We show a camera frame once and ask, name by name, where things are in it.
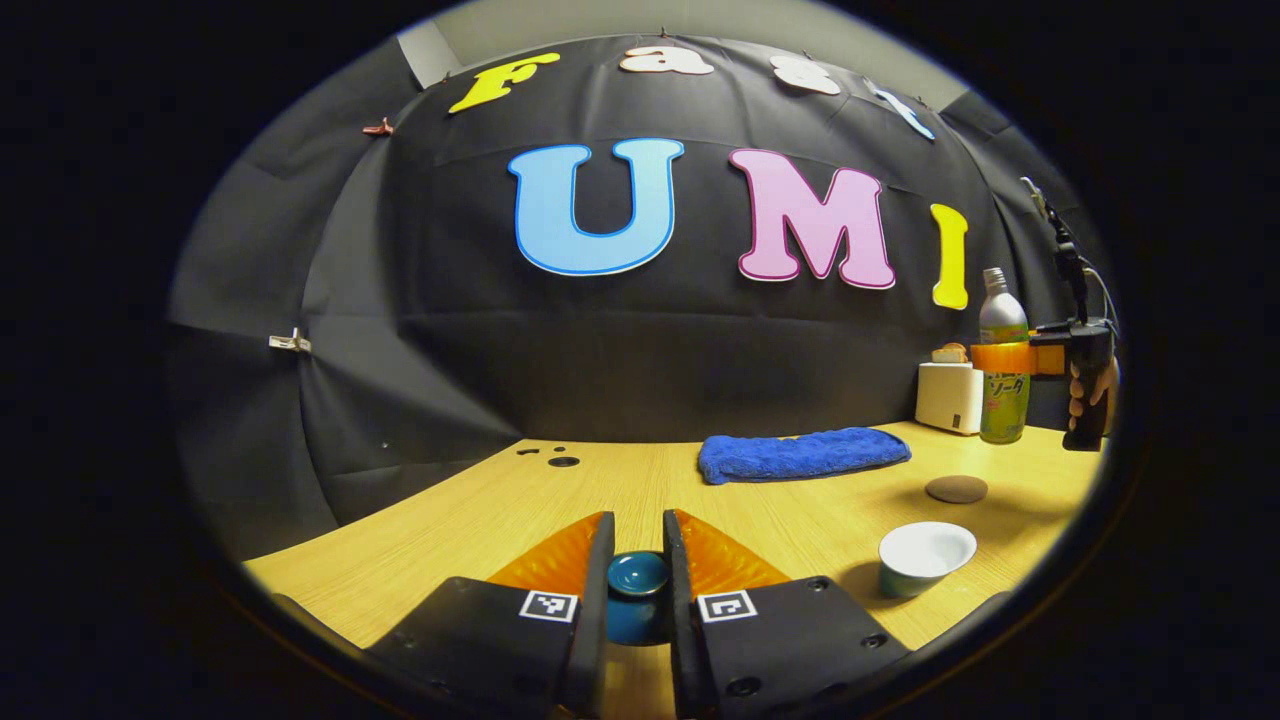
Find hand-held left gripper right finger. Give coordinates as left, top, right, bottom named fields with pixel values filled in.
left=662, top=508, right=913, bottom=719

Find blue teacup lid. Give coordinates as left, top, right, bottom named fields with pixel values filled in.
left=606, top=550, right=673, bottom=647

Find silver green-label water bottle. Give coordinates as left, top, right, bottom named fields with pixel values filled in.
left=978, top=267, right=1032, bottom=445

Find round brown coaster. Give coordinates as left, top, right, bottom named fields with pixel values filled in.
left=924, top=475, right=990, bottom=505

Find black backdrop cloth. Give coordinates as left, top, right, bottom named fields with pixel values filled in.
left=165, top=35, right=1121, bottom=561

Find white teacup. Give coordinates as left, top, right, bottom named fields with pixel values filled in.
left=878, top=521, right=979, bottom=599

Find white toaster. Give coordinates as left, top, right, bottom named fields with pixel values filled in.
left=915, top=361, right=985, bottom=436

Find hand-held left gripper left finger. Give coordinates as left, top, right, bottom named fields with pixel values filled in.
left=362, top=510, right=617, bottom=719

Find blue folded towel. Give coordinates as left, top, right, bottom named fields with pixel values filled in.
left=697, top=427, right=912, bottom=486

